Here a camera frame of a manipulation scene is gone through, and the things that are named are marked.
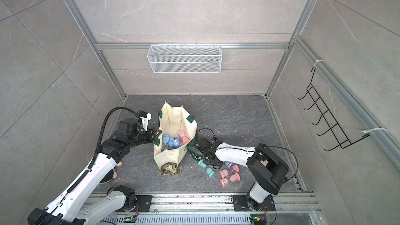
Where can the black wire hook rack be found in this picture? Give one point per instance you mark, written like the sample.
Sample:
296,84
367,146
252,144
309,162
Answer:
334,128

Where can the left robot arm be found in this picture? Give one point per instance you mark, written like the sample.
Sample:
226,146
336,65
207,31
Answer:
67,208

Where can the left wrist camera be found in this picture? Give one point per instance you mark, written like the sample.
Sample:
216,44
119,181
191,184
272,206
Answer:
144,117

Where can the blue hourglass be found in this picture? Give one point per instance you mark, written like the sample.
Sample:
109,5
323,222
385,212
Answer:
174,143

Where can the pink hourglass small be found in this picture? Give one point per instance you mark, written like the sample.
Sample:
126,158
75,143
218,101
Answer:
223,173

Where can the cream canvas tote bag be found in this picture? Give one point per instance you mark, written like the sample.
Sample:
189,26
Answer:
171,120

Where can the teal hourglass front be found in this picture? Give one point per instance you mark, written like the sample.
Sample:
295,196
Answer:
210,172

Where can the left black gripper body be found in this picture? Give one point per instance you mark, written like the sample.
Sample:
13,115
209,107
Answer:
149,136

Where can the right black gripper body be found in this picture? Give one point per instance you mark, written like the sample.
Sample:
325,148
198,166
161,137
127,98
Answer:
207,161

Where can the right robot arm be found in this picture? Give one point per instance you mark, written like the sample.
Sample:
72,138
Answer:
268,169

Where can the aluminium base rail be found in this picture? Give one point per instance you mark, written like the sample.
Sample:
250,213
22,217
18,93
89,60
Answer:
219,209

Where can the white wire mesh basket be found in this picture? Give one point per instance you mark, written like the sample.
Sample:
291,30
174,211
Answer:
189,58

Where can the teal hourglass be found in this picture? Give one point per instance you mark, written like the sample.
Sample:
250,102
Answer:
202,164
210,172

